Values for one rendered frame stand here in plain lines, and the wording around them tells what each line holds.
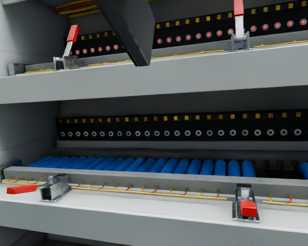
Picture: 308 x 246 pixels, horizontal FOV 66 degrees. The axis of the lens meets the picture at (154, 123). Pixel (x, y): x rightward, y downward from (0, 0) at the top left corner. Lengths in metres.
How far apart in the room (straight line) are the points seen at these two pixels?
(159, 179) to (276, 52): 0.22
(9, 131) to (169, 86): 0.34
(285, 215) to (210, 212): 0.08
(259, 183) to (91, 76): 0.27
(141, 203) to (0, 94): 0.31
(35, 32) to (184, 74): 0.40
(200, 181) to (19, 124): 0.39
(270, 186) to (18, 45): 0.52
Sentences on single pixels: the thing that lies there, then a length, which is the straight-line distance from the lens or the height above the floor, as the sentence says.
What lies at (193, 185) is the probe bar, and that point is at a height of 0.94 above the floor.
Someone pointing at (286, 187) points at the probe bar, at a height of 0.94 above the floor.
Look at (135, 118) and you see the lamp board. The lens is 0.48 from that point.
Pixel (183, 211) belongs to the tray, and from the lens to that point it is 0.31.
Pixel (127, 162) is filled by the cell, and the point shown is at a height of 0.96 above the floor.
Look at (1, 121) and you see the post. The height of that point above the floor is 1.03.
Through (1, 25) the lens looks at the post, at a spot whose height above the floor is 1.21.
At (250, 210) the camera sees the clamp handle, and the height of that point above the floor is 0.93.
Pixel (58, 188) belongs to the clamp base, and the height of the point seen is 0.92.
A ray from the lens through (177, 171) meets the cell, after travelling 0.37.
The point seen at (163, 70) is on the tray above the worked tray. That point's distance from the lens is 0.32.
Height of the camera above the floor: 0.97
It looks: 9 degrees up
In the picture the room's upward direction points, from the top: 2 degrees clockwise
